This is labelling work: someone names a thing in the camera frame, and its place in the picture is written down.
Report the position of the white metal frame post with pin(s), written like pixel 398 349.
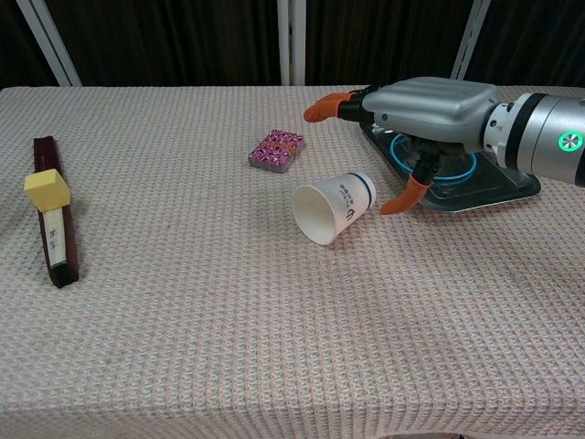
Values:
pixel 471 36
pixel 48 41
pixel 291 41

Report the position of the beige waffle tablecloth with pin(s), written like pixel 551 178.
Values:
pixel 228 297

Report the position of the white paper cup blue print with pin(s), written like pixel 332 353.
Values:
pixel 329 208

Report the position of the pink patterned card deck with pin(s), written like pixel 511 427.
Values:
pixel 275 152

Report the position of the stainless steel tray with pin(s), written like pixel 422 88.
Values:
pixel 493 187

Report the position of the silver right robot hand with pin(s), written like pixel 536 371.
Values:
pixel 429 110

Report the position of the yellow sponge cube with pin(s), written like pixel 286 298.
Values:
pixel 45 191

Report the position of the dark red long box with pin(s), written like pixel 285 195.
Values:
pixel 43 153

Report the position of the dark curtain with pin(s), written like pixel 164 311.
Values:
pixel 173 41

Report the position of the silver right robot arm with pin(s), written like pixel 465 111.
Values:
pixel 544 132

